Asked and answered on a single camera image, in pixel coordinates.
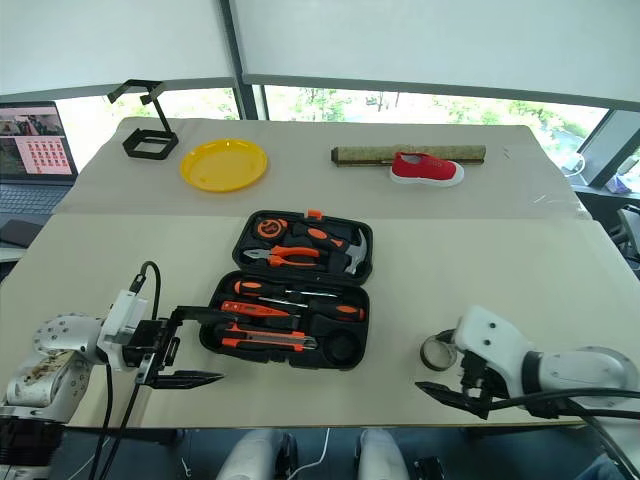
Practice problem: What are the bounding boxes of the yellow plastic plate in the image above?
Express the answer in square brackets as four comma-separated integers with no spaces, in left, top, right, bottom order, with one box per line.
[179,138,269,194]

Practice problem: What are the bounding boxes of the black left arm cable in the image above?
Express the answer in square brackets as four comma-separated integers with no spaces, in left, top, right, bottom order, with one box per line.
[92,260,163,480]

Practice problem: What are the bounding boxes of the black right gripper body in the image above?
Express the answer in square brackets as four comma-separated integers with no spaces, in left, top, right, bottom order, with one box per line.
[458,349,509,402]

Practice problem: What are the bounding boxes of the black wire frame stand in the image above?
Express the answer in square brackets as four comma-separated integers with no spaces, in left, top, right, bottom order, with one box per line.
[107,79,180,161]

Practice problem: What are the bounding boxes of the orange voltage tester pen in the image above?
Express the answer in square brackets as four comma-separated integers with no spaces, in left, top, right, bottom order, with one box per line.
[219,299,292,319]

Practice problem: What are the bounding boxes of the dark monitor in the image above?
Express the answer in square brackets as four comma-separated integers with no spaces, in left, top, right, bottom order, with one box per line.
[577,109,640,189]

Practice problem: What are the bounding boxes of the orange black utility knife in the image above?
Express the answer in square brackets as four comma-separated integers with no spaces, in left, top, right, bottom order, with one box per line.
[219,322,319,352]

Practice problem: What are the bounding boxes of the dark window frame post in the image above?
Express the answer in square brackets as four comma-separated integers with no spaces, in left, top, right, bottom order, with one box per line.
[219,0,269,122]

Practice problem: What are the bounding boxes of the red canvas shoe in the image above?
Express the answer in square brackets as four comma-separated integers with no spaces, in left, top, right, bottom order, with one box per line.
[389,151,465,189]

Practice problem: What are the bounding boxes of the black tool case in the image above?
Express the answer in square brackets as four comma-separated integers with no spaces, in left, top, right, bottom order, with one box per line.
[198,208,375,372]

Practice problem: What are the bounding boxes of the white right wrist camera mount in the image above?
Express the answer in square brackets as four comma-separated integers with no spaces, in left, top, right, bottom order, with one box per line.
[453,305,536,397]

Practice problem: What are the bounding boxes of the grey tape roll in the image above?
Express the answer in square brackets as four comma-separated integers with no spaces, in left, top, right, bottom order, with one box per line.
[419,332,459,373]

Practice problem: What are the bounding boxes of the silver rounded robot leg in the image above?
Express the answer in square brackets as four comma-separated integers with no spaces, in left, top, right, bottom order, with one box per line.
[355,428,412,480]
[217,428,299,480]

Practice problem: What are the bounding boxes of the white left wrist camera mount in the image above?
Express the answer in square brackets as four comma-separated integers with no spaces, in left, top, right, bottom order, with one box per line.
[96,289,150,373]

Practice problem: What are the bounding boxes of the dark office chair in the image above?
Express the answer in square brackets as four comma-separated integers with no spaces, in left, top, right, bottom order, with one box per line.
[614,204,640,274]

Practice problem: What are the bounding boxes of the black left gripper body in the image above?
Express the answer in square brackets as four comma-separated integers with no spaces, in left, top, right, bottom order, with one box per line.
[121,318,182,387]

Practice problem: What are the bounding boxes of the orange handled pliers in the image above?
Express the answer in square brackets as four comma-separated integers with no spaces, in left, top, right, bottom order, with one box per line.
[243,244,322,269]

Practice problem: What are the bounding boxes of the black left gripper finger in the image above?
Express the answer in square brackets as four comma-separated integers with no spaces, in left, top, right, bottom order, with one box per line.
[167,305,237,327]
[148,369,225,391]

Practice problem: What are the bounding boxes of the white roller blind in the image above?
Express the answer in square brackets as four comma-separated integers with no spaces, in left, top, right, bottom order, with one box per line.
[232,0,640,107]
[0,0,239,97]

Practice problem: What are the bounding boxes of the claw hammer orange black grip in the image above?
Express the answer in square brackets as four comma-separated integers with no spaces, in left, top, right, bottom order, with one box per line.
[292,223,372,276]

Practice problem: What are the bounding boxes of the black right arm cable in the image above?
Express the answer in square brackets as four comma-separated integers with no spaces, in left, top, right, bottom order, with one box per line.
[489,387,640,479]

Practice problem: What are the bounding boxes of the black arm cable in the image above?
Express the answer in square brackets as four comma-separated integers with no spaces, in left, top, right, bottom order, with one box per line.
[489,387,640,479]
[92,260,163,480]

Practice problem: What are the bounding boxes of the orange black tape measure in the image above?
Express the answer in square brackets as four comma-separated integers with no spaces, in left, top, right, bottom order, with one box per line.
[255,218,288,240]

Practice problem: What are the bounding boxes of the thin white hanging cable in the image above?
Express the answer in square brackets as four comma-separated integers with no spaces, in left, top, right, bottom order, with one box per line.
[293,427,332,475]

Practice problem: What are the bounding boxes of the grey laptop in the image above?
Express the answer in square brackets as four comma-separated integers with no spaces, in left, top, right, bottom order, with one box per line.
[0,102,80,217]

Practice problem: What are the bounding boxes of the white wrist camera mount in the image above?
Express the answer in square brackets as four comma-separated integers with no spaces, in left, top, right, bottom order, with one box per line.
[96,289,150,373]
[453,305,536,397]

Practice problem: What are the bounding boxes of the orange black handled screwdriver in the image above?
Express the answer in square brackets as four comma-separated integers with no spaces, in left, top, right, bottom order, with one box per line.
[233,279,342,300]
[257,295,367,323]

